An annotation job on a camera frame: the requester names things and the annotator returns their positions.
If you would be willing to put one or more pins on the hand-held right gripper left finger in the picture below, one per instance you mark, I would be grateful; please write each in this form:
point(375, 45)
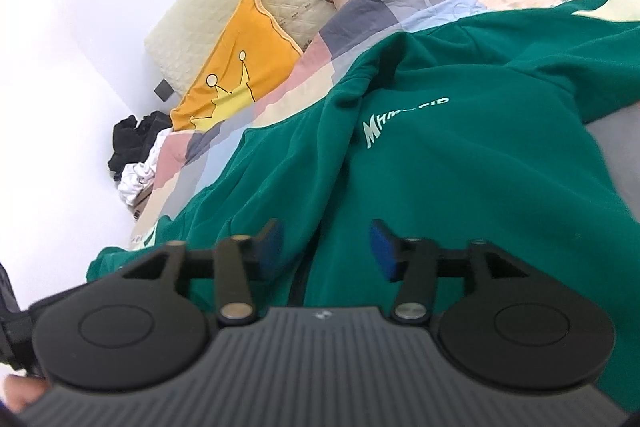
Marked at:
point(270, 247)

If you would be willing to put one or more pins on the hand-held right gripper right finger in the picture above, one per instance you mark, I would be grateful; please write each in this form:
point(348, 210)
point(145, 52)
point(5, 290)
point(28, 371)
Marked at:
point(382, 249)

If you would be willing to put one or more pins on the green sweatshirt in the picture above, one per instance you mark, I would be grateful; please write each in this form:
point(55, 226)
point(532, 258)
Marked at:
point(450, 167)

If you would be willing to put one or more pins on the pile of white clothes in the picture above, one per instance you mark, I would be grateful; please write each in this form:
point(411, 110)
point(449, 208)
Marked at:
point(137, 177)

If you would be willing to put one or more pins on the pile of black clothes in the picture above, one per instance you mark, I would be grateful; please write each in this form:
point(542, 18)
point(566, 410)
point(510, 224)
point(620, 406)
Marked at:
point(132, 142)

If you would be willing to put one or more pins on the person's left hand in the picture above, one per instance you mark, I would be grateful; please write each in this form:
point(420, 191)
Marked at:
point(20, 393)

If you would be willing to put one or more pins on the brown wooden nightstand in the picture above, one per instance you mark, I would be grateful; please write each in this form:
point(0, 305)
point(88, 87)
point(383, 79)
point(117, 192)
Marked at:
point(140, 207)

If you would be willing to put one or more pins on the yellow crown pillow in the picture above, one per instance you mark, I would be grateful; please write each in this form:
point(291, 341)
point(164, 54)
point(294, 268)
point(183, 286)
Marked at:
point(235, 67)

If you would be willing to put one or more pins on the grey wall switch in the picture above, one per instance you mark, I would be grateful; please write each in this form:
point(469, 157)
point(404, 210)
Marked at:
point(164, 90)

